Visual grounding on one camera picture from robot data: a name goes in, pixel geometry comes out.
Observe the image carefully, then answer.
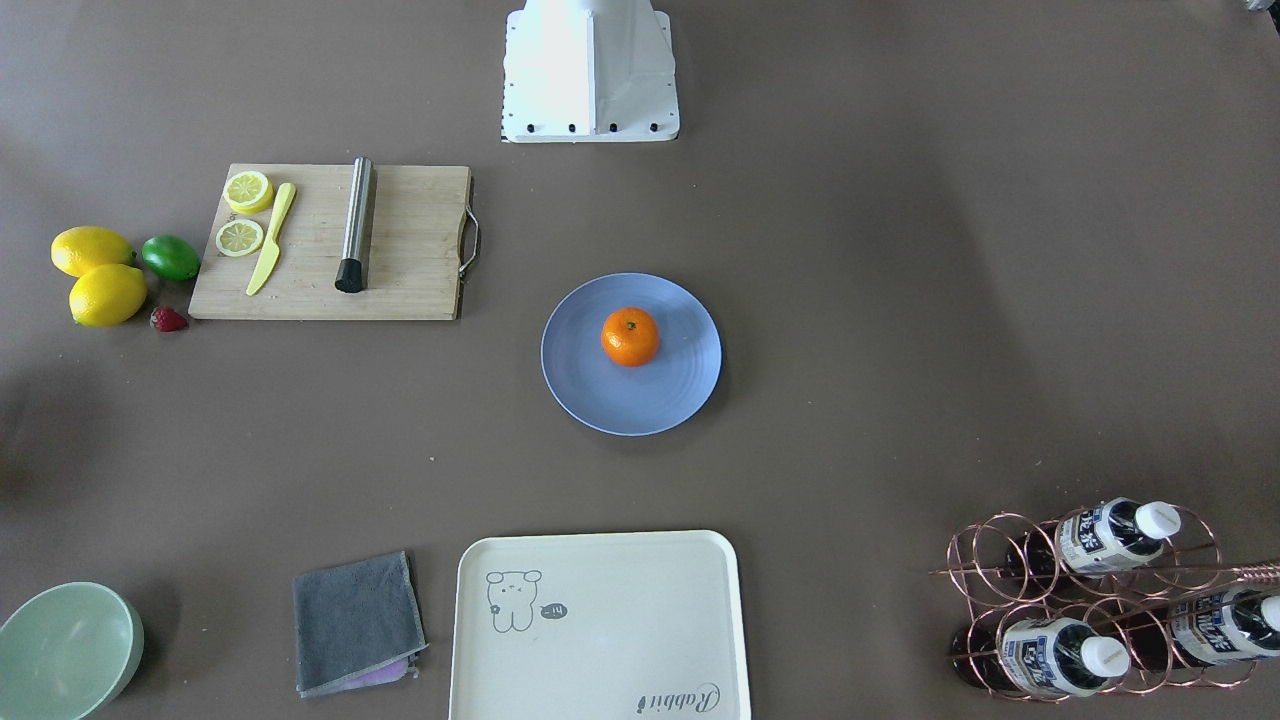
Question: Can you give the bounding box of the orange mandarin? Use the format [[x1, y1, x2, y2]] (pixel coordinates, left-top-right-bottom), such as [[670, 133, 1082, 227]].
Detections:
[[600, 306, 660, 368]]

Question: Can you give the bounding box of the blue plate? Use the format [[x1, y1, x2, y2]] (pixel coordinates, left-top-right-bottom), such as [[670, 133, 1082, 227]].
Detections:
[[540, 272, 722, 437]]

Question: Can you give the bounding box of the wooden cutting board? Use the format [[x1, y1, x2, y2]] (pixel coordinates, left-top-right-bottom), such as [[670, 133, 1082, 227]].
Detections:
[[189, 163, 475, 322]]

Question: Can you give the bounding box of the cream serving tray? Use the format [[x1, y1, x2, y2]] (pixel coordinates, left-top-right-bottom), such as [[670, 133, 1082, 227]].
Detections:
[[448, 530, 753, 719]]

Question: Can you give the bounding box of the steel cylinder muddler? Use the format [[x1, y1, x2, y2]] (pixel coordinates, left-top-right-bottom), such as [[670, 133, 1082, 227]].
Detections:
[[335, 156, 376, 293]]

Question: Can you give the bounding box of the yellow plastic knife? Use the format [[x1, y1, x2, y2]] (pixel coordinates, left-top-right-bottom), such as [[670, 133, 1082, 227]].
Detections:
[[244, 182, 297, 296]]

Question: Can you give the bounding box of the grey folded cloth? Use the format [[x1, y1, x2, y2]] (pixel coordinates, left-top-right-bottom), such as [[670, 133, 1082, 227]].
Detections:
[[291, 550, 428, 698]]

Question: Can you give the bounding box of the lemon slice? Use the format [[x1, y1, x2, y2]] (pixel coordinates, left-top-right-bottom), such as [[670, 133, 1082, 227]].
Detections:
[[214, 218, 265, 258]]

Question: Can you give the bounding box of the lemon half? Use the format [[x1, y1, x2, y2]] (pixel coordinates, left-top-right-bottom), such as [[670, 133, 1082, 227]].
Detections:
[[221, 170, 275, 215]]

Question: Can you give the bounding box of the red strawberry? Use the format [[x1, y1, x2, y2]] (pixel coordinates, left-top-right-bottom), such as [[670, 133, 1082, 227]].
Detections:
[[148, 306, 189, 333]]

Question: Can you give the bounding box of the green lime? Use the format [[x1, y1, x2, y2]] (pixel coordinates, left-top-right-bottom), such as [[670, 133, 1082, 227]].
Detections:
[[140, 234, 201, 282]]

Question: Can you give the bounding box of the dark drink bottle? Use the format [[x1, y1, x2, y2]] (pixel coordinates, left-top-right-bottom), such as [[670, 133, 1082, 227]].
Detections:
[[950, 618, 1132, 701], [998, 497, 1183, 589], [1117, 587, 1279, 671]]

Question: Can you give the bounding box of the yellow lemon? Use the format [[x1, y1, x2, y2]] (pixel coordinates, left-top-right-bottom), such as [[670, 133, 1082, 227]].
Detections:
[[68, 264, 148, 327], [50, 225, 136, 278]]

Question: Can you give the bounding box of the mint green bowl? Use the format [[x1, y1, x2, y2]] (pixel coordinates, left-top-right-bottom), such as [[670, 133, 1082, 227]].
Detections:
[[1, 582, 145, 719]]

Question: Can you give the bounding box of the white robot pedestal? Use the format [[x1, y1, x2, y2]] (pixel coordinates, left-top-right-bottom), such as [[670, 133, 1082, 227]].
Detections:
[[500, 1, 681, 143]]

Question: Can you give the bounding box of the copper wire bottle rack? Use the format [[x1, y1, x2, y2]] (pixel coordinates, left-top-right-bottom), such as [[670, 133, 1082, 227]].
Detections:
[[943, 507, 1277, 703]]

